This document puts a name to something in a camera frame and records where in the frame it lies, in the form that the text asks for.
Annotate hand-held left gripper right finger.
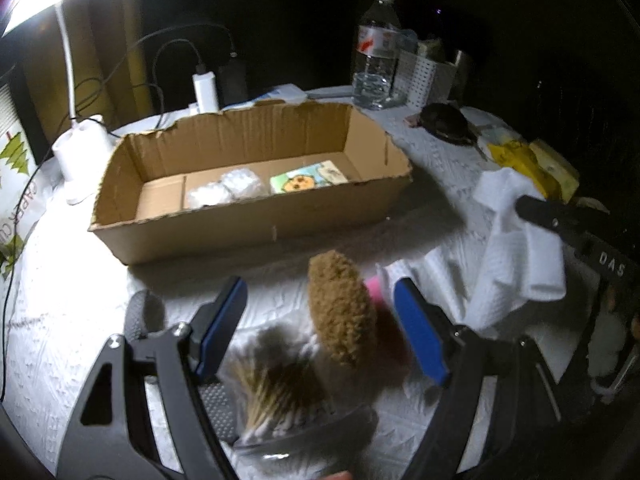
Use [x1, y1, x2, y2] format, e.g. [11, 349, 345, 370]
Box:
[392, 276, 563, 480]

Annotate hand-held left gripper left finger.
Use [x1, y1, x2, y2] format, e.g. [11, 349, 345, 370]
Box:
[55, 275, 249, 480]

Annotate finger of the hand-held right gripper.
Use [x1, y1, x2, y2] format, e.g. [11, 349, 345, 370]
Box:
[515, 194, 615, 242]

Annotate white waffle cloth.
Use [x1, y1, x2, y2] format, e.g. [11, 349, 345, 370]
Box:
[375, 167, 569, 332]

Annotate brown fluffy puff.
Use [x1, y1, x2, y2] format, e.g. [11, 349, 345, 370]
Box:
[307, 251, 379, 369]

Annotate cardboard box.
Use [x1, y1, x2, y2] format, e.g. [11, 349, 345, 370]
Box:
[89, 100, 414, 266]

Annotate pink sponge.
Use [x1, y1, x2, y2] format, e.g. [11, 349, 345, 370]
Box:
[365, 280, 417, 367]

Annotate yellow packet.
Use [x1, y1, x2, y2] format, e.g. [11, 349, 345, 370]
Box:
[487, 139, 582, 202]

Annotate grey round sponge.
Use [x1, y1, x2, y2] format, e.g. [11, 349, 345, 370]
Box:
[123, 289, 166, 345]

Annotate bag of cotton swabs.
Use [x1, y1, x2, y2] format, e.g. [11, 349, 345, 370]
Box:
[231, 326, 379, 450]

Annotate white cotton pad bag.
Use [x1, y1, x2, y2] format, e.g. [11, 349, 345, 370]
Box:
[220, 168, 269, 202]
[186, 182, 236, 209]

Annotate dark round pouch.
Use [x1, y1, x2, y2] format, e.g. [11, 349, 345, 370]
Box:
[419, 103, 474, 146]

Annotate white embossed tablecloth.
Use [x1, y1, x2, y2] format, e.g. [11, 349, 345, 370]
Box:
[0, 85, 623, 480]

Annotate cartoon printed packet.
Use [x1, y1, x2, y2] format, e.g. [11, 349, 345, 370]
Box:
[270, 160, 349, 195]

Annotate metal cup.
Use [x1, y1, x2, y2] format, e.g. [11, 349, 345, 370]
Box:
[451, 50, 475, 102]

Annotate white perforated basket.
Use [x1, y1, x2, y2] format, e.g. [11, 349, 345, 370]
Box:
[397, 35, 459, 109]

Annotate white desk lamp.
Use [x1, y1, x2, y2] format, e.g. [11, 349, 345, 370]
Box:
[0, 0, 139, 206]

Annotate white charger plug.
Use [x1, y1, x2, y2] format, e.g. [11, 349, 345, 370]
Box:
[192, 62, 221, 114]

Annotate white paper sheets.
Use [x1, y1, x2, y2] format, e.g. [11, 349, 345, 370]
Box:
[220, 84, 359, 112]

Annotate clear plastic water bottle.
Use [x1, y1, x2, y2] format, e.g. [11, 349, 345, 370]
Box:
[352, 0, 404, 110]

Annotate black power bank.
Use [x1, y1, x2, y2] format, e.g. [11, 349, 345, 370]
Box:
[220, 59, 249, 105]

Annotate tree printed paper bag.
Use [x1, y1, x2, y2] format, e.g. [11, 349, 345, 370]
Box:
[0, 79, 40, 282]

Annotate black charger cable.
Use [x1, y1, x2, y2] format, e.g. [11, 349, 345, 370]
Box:
[134, 22, 239, 77]

